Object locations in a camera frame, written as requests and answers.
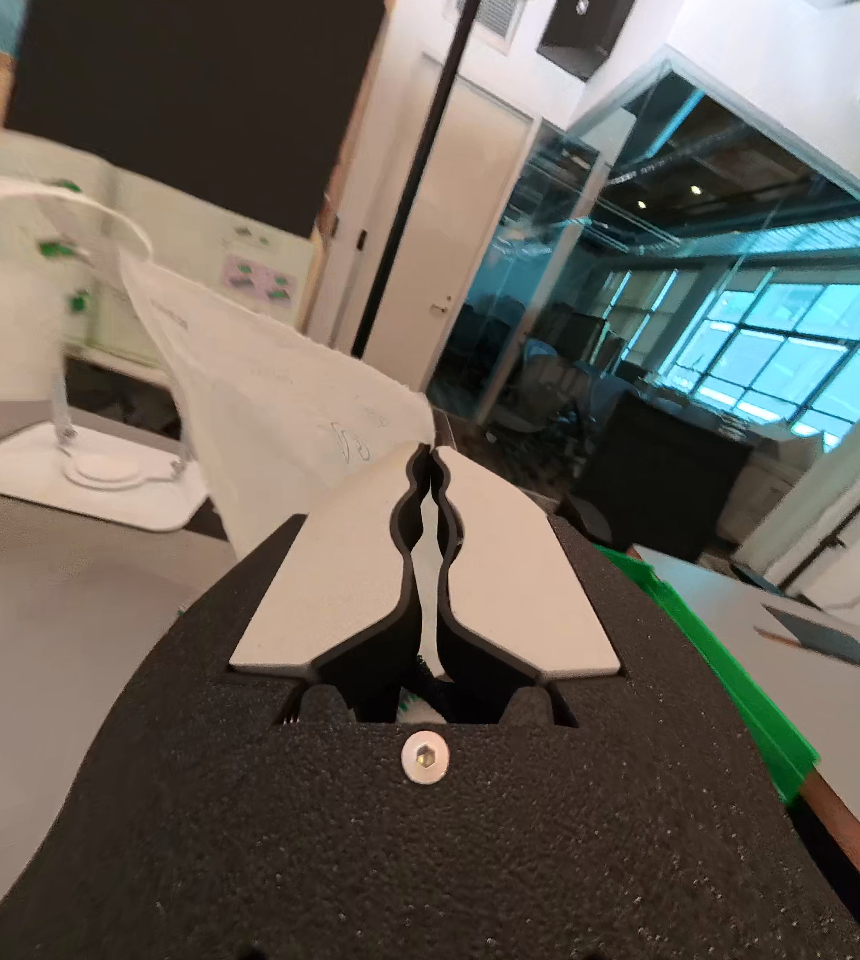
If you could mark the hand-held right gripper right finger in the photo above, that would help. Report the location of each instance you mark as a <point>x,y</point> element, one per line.
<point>527,592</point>

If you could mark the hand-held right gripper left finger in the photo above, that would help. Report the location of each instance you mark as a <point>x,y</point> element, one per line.
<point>332,592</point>

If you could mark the white paper bag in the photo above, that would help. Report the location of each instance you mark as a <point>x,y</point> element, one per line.
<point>265,420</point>

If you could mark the green plastic tray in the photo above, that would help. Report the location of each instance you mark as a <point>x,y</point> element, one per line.
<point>745,705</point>

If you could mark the grey wood-edged desk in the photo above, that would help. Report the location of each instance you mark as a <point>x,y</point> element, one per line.
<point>737,622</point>

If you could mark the black mesh office chair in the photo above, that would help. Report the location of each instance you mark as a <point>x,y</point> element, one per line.
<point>662,480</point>

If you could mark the white book stand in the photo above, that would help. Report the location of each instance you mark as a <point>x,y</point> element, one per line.
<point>17,480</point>

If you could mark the white door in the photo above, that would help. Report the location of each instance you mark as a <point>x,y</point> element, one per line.
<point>467,247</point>

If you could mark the large paned window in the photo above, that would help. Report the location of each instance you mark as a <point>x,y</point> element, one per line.
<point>797,360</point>

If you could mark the building instruction booklet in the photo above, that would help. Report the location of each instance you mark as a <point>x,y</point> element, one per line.
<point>197,225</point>

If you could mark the black slanted pole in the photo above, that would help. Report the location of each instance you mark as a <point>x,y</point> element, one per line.
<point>415,187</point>

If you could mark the black wall panel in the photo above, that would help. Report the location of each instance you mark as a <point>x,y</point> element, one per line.
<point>197,97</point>

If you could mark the black wall-mounted box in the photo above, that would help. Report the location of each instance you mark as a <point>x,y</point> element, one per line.
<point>587,34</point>

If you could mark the large wall vent grille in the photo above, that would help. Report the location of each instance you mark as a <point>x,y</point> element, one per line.
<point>497,19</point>

